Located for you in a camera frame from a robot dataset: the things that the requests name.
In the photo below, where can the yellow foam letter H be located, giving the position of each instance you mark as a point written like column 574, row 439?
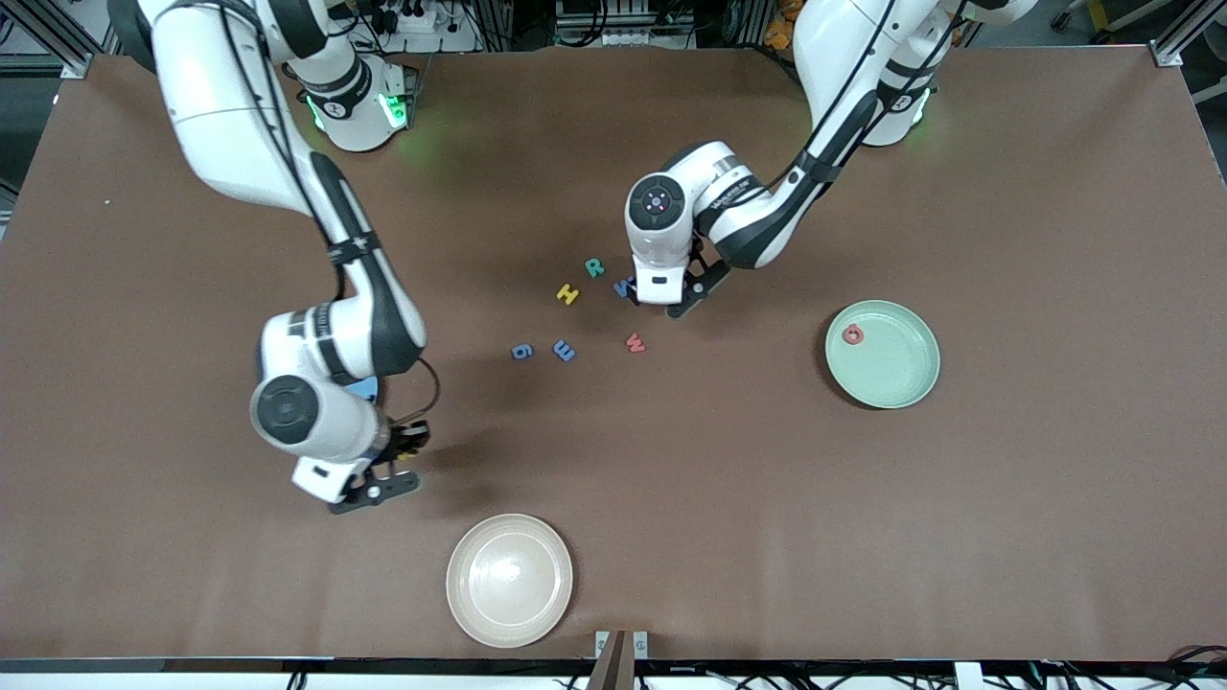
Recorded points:
column 567, row 294

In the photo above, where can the metal bracket at table edge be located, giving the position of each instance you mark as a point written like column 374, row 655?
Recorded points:
column 640, row 645

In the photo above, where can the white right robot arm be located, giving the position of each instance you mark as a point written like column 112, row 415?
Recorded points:
column 230, row 125

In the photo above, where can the blue foam letter g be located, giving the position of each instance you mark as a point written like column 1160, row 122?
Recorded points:
column 518, row 351

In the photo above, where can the green plate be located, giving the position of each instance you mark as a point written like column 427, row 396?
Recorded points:
column 891, row 364

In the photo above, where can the blue foam capital W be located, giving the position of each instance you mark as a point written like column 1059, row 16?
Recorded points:
column 621, row 287

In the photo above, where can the brown table cover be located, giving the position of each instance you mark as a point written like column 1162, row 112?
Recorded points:
column 671, row 498

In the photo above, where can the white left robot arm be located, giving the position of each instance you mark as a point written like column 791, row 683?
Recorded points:
column 844, row 57

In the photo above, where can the blue plate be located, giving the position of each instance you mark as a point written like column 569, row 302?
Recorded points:
column 364, row 389

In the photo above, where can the blue foam letter m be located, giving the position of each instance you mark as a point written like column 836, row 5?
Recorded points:
column 564, row 351

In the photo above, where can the teal foam letter R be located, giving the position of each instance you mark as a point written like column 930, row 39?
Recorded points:
column 591, row 268

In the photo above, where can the white power strip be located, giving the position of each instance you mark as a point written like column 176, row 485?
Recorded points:
column 422, row 27

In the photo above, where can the red foam small w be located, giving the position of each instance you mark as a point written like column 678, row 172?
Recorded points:
column 636, row 345

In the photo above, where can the orange net bag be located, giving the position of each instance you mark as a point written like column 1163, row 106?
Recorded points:
column 781, row 24

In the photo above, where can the beige plate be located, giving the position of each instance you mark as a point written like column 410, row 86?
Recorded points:
column 509, row 580

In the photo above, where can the aluminium frame post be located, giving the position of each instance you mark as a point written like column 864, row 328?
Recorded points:
column 72, row 57
column 1168, row 56

